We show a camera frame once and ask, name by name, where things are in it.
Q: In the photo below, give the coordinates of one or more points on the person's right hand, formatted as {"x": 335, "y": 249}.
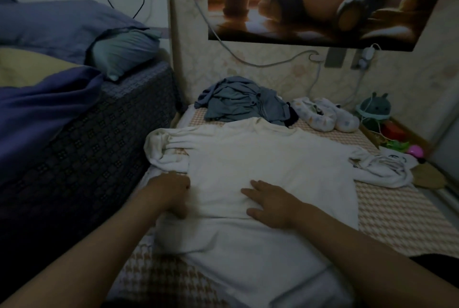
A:
{"x": 276, "y": 205}

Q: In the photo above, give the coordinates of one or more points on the person's left hand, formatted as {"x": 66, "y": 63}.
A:
{"x": 168, "y": 193}

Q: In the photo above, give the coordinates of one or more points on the cream long-sleeve shirt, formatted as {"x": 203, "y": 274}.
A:
{"x": 258, "y": 161}

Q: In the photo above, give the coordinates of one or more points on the black garment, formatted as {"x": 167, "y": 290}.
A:
{"x": 290, "y": 119}

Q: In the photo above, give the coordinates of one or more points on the pile of grey-blue clothes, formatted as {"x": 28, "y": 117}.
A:
{"x": 237, "y": 100}

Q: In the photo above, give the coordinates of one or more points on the person's right forearm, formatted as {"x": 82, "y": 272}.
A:
{"x": 380, "y": 261}

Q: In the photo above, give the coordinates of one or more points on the person's left forearm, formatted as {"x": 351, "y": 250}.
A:
{"x": 79, "y": 261}

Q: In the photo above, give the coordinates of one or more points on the dark patterned bed cover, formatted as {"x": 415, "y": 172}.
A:
{"x": 107, "y": 146}

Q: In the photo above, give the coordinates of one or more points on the green toy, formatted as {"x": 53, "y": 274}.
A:
{"x": 396, "y": 146}

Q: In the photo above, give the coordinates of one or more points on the teal round bunny lamp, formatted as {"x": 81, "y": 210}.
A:
{"x": 374, "y": 108}

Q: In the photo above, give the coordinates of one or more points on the red toy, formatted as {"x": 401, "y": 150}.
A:
{"x": 394, "y": 131}

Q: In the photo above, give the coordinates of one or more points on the grey-green pillow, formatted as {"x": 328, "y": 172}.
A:
{"x": 125, "y": 53}

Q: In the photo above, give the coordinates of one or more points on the blue folded blanket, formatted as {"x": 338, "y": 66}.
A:
{"x": 43, "y": 118}

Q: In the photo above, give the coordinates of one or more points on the pink ball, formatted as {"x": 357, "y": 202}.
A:
{"x": 416, "y": 151}

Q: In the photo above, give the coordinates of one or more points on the wooden bedside tray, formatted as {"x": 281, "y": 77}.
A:
{"x": 430, "y": 177}

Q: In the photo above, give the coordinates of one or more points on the white charger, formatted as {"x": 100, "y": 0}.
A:
{"x": 367, "y": 58}

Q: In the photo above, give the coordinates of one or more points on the grey sliding door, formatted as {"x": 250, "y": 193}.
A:
{"x": 448, "y": 153}

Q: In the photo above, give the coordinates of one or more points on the yellow-green cushion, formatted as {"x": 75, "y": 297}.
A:
{"x": 32, "y": 66}

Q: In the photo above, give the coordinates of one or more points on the white wall plug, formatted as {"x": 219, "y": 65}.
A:
{"x": 316, "y": 57}

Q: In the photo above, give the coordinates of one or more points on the grey wall socket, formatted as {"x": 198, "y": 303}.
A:
{"x": 335, "y": 57}

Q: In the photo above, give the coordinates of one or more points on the cartoon bear wall poster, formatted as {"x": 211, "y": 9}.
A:
{"x": 323, "y": 3}

